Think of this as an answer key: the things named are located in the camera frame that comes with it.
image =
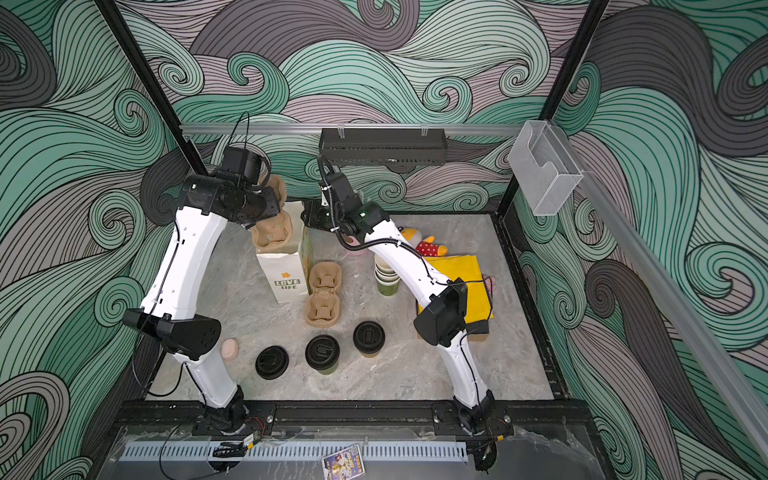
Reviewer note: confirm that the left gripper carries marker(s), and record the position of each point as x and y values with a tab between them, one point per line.
272	206

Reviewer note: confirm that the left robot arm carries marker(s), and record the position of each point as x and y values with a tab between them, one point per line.
168	313

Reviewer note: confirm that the white paper bag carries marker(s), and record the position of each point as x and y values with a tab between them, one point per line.
287	270

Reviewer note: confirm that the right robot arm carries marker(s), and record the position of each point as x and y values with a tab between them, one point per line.
441	322

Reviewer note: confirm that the colourful card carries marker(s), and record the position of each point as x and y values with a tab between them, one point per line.
346	464

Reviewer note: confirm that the stack of black lids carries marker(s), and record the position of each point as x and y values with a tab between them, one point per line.
272	362

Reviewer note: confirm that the yellow plush toy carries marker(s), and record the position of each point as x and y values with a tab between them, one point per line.
424	245

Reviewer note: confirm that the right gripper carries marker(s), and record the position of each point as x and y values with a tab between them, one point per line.
318	217

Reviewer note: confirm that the yellow napkin stack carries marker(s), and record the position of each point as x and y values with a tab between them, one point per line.
466	268

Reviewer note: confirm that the clear acrylic wall holder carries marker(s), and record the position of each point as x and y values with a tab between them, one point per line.
544	162

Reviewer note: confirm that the black wall shelf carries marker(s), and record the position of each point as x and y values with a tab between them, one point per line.
383	146

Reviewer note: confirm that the brown cardboard cup carrier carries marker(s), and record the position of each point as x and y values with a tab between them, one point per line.
323	306

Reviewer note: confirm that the stack of paper cups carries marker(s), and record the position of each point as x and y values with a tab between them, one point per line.
387	279

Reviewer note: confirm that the pink small object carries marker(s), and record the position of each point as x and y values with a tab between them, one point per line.
229	349

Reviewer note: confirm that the black cup lid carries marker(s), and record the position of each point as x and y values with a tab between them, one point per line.
322	352
369	337

